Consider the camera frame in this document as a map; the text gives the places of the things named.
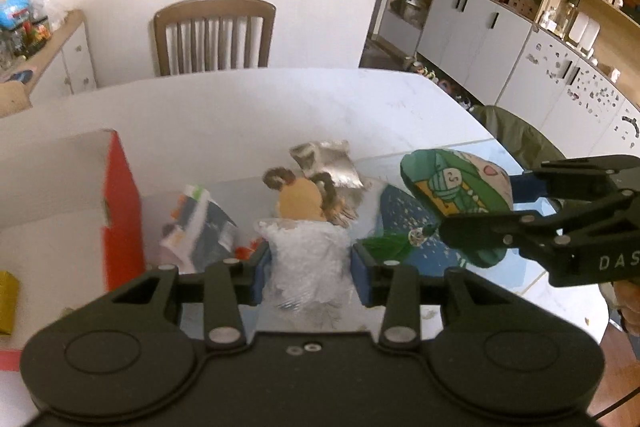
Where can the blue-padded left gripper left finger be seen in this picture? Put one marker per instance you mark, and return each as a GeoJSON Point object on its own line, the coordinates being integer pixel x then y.
{"type": "Point", "coordinates": [229, 284]}

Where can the person's right hand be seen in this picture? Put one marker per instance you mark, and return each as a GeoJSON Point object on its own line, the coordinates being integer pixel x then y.
{"type": "Point", "coordinates": [628, 297]}

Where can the white wooden wall cabinet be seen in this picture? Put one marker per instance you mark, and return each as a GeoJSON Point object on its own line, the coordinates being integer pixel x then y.
{"type": "Point", "coordinates": [570, 68]}

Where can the white red cardboard box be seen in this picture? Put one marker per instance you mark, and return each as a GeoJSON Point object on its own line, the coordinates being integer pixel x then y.
{"type": "Point", "coordinates": [70, 226]}

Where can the silver foil snack packet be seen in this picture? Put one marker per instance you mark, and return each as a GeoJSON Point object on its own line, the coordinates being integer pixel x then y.
{"type": "Point", "coordinates": [328, 165]}

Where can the olive green chair cushion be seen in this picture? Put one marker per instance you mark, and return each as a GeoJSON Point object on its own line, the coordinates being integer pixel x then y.
{"type": "Point", "coordinates": [528, 146]}

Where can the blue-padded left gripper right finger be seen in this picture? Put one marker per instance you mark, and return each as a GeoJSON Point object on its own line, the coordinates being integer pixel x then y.
{"type": "Point", "coordinates": [396, 288]}

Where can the yellow small box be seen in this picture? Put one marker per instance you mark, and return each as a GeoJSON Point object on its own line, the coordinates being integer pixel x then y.
{"type": "Point", "coordinates": [9, 290]}

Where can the white plastic bubble wrap bag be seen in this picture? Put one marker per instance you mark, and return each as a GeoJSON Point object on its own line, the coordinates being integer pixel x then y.
{"type": "Point", "coordinates": [309, 262]}

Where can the white sideboard wooden top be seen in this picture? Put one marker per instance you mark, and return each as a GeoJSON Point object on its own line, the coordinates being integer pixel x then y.
{"type": "Point", "coordinates": [37, 67]}

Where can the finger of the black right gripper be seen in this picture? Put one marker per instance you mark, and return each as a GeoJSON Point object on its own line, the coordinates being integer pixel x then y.
{"type": "Point", "coordinates": [492, 231]}
{"type": "Point", "coordinates": [585, 179]}

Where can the white orange grey plastic package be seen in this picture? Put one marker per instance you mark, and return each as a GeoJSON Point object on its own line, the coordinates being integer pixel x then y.
{"type": "Point", "coordinates": [200, 233]}

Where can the green cartoon fabric pouch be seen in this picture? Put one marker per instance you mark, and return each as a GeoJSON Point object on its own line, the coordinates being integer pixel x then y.
{"type": "Point", "coordinates": [449, 182]}

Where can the orange plush doll brown hair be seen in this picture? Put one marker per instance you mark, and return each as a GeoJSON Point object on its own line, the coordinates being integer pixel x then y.
{"type": "Point", "coordinates": [306, 199]}

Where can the brown wooden chair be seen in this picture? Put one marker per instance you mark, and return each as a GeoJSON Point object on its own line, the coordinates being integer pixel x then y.
{"type": "Point", "coordinates": [213, 35]}

